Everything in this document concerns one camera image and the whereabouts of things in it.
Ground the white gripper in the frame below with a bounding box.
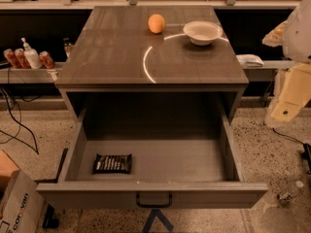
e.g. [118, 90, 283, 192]
[262, 20, 311, 128]

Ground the black rxbar chocolate wrapper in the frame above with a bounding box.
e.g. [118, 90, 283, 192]
[93, 154, 132, 174]

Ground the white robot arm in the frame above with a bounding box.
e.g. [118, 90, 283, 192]
[262, 0, 311, 128]

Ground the open grey top drawer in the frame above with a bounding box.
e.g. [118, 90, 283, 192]
[36, 94, 269, 210]

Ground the grey cabinet with counter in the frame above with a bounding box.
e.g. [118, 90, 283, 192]
[55, 5, 248, 118]

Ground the white folded cloth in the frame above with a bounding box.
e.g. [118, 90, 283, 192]
[236, 54, 264, 67]

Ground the white bowl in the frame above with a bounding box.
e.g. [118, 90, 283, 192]
[183, 21, 223, 46]

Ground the clear plastic bottle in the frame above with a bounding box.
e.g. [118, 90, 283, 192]
[277, 180, 304, 205]

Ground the orange fruit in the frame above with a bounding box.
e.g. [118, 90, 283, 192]
[148, 14, 165, 34]

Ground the small glass bottle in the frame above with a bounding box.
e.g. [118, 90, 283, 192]
[63, 38, 73, 57]

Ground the grey low shelf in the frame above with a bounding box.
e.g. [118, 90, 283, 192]
[0, 62, 63, 84]

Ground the red soda can right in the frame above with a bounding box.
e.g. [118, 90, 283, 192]
[39, 51, 55, 69]

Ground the red soda can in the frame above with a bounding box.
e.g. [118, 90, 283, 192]
[39, 51, 55, 69]
[3, 49, 20, 68]
[15, 49, 30, 69]

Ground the white pump bottle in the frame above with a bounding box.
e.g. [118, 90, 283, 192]
[21, 38, 42, 69]

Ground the red soda can middle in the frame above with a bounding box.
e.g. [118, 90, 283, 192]
[15, 49, 30, 69]

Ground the red soda can left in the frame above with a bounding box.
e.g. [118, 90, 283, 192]
[3, 49, 20, 68]

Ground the cardboard box with print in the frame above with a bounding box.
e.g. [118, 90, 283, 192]
[0, 150, 44, 233]

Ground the black drawer handle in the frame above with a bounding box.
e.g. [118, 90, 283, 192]
[136, 192, 173, 209]

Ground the black floor cable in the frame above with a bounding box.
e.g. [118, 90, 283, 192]
[0, 86, 40, 155]

